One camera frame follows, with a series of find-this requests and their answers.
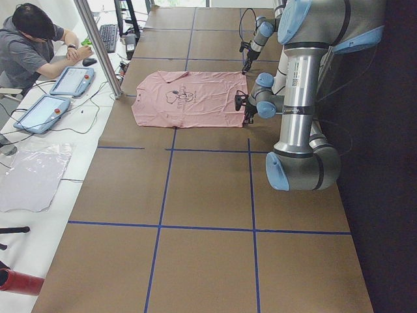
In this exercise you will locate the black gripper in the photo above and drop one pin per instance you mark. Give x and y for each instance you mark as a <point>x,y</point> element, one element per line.
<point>249,59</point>
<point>250,110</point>

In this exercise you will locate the pink Snoopy t-shirt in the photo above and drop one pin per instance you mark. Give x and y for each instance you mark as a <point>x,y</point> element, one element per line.
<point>186,99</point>

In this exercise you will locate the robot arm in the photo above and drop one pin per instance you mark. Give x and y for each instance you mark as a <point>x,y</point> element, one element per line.
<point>264,29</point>
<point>303,159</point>

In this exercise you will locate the black keyboard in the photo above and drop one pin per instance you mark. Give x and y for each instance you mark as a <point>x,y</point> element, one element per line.
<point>108,34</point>

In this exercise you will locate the black computer mouse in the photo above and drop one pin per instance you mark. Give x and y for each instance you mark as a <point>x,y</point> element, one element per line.
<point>88,62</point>

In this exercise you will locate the upper blue teach pendant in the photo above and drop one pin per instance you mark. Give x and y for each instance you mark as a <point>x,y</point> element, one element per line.
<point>73,81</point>

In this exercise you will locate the blue teach pendant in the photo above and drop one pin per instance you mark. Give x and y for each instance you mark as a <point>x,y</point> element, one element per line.
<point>73,81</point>
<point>43,114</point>

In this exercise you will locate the lower blue teach pendant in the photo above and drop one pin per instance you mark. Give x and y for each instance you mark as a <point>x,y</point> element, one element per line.
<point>43,114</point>

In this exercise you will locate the seated person in grey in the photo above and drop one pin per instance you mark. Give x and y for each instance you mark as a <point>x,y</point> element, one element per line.
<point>33,46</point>

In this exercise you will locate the clear plastic bag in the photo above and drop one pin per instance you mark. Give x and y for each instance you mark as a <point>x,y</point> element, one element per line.
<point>34,177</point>

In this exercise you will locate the red cylinder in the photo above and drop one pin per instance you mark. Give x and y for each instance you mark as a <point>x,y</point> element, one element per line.
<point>16,282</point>

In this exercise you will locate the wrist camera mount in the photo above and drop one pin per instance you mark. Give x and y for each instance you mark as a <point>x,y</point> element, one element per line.
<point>241,99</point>
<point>244,46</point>

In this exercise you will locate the aluminium frame post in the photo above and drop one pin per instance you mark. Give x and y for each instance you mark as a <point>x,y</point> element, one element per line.
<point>98,46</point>

